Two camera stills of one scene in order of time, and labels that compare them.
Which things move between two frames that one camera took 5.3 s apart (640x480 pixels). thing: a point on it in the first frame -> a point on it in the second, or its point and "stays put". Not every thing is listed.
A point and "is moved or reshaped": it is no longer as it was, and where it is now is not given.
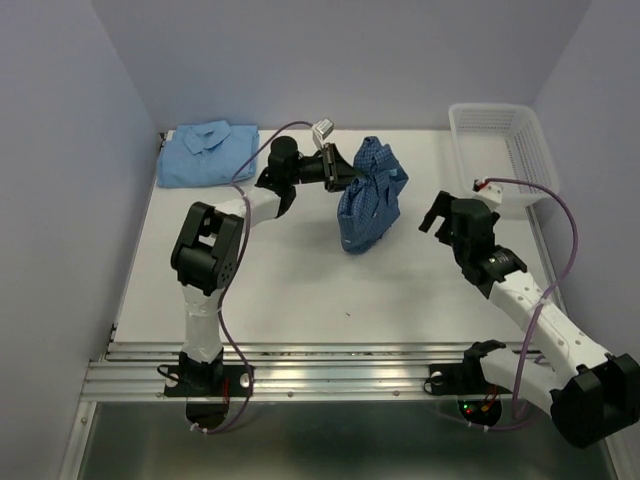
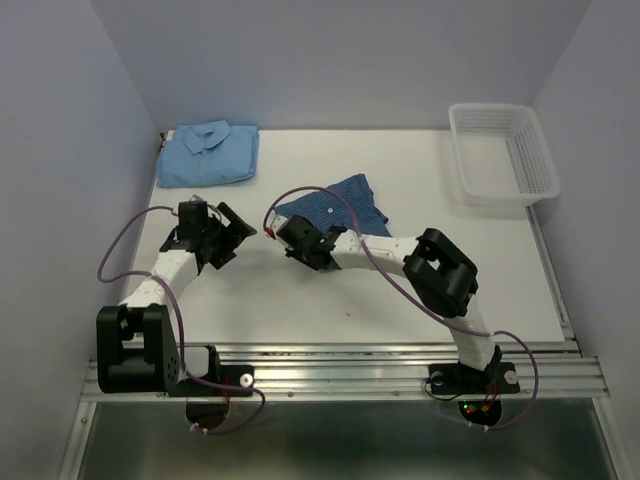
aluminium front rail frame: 133,373 stays put
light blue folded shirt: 205,152 stays put
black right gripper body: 445,235 -> 299,254
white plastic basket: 502,144 stays put
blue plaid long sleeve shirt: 369,203 is moved or reshaped
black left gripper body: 311,169 -> 213,233
